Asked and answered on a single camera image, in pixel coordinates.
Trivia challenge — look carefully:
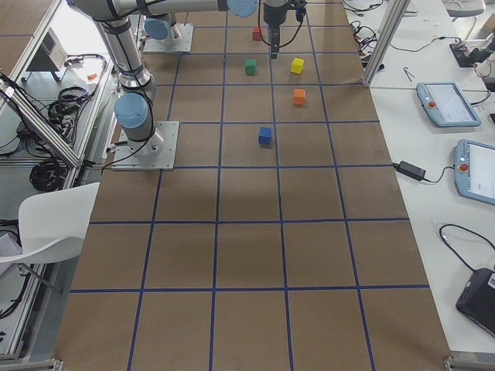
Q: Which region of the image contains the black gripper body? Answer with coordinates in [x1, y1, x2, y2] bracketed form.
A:
[263, 0, 288, 27]

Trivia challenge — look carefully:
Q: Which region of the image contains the red wooden block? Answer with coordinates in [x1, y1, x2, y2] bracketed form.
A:
[252, 26, 263, 41]

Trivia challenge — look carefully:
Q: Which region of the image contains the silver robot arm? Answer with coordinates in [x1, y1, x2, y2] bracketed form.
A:
[74, 0, 291, 59]
[75, 1, 163, 157]

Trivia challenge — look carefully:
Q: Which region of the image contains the yellow wooden block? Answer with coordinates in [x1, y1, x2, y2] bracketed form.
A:
[290, 57, 305, 75]

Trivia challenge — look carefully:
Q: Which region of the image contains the green wooden block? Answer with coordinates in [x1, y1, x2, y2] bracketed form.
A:
[244, 59, 257, 76]

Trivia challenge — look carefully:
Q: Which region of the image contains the orange wooden block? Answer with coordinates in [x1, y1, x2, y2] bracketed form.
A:
[292, 89, 306, 106]

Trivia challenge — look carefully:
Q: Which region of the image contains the blue wooden block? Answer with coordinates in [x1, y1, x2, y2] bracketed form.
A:
[258, 127, 272, 145]

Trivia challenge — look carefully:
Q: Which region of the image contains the metal allen key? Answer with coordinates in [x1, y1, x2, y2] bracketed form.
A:
[403, 66, 415, 83]

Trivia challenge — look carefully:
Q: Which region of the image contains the blue teach pendant far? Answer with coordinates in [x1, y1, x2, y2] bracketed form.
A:
[416, 82, 481, 128]

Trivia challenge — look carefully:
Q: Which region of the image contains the blue teach pendant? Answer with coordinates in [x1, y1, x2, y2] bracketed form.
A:
[416, 82, 481, 128]
[454, 139, 494, 205]

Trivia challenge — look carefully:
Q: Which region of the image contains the black power adapter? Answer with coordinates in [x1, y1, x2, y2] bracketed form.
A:
[393, 161, 426, 181]

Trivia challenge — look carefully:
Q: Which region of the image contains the grey electronics box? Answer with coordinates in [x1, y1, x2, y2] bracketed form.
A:
[26, 28, 68, 82]

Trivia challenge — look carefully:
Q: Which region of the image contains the blue teach pendant near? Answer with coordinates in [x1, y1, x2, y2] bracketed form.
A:
[454, 139, 494, 205]

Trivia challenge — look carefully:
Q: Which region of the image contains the white plastic chair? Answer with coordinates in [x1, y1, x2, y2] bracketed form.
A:
[1, 182, 100, 264]

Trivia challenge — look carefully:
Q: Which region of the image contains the black laptop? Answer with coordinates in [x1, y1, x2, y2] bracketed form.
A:
[456, 268, 494, 336]

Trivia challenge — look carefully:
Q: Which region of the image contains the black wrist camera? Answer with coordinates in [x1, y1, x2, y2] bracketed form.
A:
[289, 0, 307, 23]

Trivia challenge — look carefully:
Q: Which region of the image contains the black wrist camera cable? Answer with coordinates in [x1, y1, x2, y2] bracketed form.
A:
[278, 0, 309, 49]

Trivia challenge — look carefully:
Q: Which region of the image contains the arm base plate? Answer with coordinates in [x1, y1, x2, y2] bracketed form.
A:
[143, 23, 194, 54]
[111, 121, 179, 171]

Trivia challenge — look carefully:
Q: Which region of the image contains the aluminium frame post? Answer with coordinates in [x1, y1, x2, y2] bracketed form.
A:
[362, 0, 410, 87]

